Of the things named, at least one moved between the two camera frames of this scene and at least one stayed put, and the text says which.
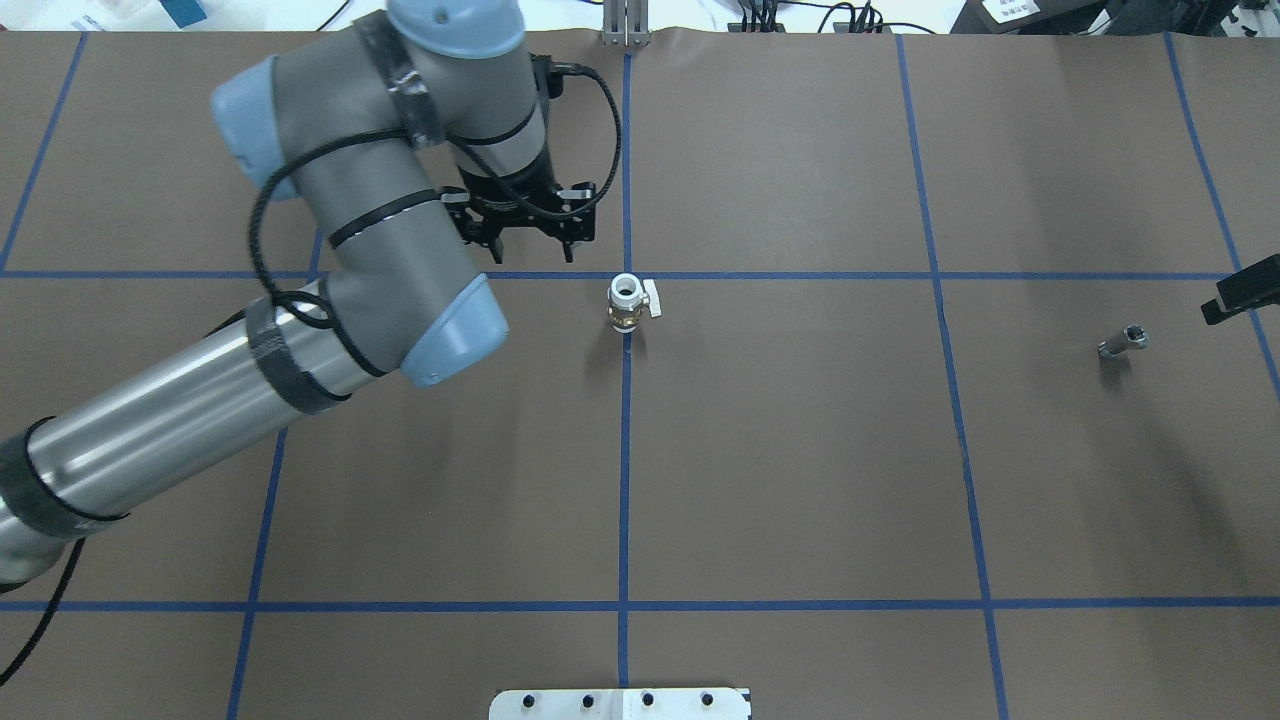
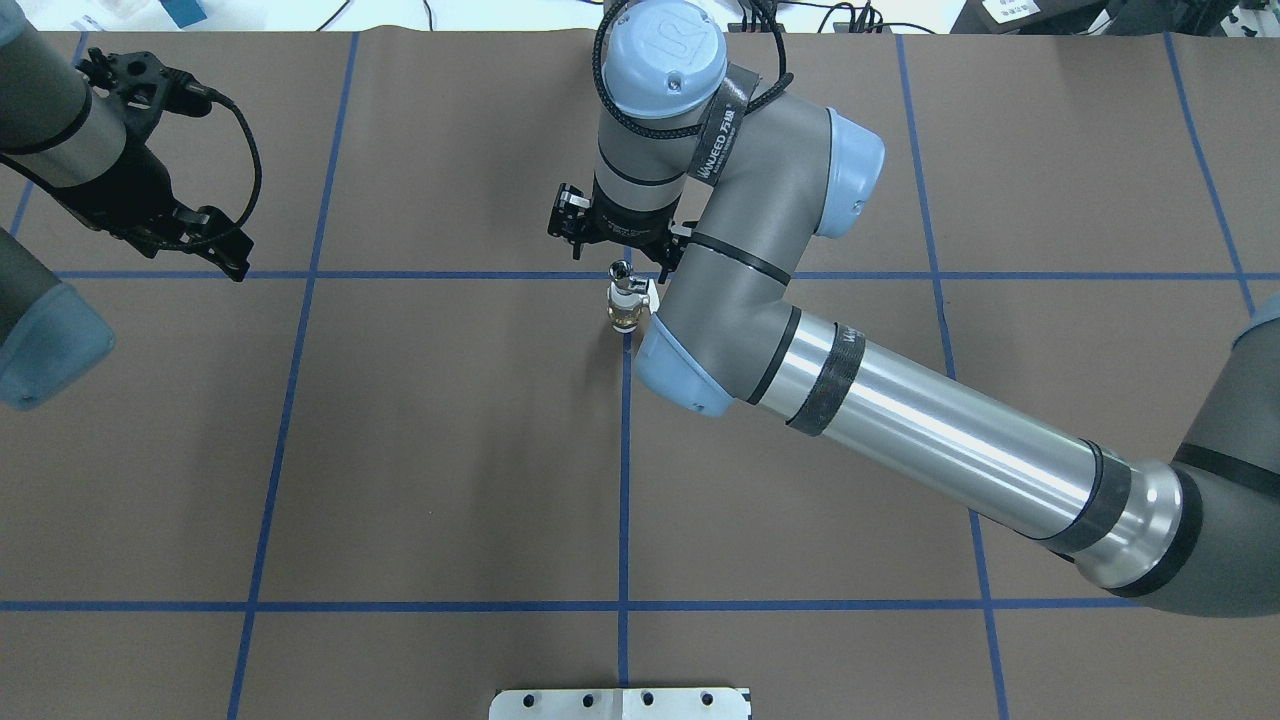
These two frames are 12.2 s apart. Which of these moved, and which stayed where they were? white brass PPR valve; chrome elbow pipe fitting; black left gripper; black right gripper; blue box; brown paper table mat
Moved: chrome elbow pipe fitting; black right gripper; black left gripper
Stayed: blue box; brown paper table mat; white brass PPR valve
